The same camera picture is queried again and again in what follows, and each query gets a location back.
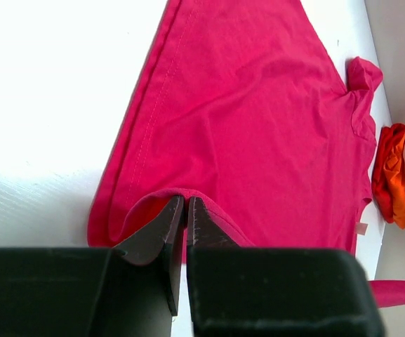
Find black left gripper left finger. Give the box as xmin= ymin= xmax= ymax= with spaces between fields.
xmin=114 ymin=195 xmax=185 ymax=315

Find orange folded t-shirt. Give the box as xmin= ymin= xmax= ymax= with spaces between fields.
xmin=383 ymin=124 xmax=405 ymax=230

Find red folded t-shirt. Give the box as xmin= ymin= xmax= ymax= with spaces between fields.
xmin=371 ymin=123 xmax=405 ymax=224

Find magenta t-shirt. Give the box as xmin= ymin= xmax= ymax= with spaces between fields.
xmin=86 ymin=0 xmax=405 ymax=310

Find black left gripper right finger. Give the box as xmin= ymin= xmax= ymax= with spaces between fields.
xmin=187 ymin=197 xmax=239 ymax=249

